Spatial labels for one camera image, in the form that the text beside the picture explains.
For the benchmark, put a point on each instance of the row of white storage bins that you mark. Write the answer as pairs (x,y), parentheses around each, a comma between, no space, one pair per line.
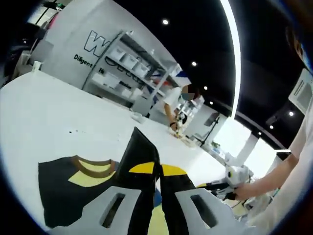
(129,61)

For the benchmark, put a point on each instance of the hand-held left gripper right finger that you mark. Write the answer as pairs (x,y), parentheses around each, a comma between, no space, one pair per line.
(178,195)

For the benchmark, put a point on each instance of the black tripod stand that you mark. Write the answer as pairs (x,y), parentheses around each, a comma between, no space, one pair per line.
(210,127)

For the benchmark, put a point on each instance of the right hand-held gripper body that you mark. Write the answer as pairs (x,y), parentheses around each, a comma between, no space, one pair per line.
(238,176)

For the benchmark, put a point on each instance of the white ceiling air vent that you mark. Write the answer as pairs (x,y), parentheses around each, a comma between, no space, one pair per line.
(300,93)

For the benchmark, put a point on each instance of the white crumpled cloth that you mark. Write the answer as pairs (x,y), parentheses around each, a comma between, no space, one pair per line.
(138,118)

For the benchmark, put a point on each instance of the person's right hand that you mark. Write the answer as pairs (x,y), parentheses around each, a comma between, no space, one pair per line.
(247,192)

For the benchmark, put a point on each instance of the person's white shirt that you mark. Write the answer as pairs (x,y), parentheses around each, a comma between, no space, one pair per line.
(293,200)

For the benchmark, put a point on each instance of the long ceiling light strip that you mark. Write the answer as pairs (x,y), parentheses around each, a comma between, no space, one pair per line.
(233,49)

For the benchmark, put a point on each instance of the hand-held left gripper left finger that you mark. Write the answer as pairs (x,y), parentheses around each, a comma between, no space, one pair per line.
(132,203)

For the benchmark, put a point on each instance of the grey metal storage shelf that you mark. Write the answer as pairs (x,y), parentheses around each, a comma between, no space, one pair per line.
(146,63)

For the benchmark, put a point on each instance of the grey board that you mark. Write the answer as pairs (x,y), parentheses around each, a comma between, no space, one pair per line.
(41,52)

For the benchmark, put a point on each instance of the yellow blue grey garment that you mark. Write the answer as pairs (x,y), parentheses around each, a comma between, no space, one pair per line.
(63,193)

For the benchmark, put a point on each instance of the person's head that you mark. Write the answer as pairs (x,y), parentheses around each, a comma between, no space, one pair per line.
(297,46)

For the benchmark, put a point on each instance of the white paper cup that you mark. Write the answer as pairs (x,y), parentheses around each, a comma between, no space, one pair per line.
(36,66)

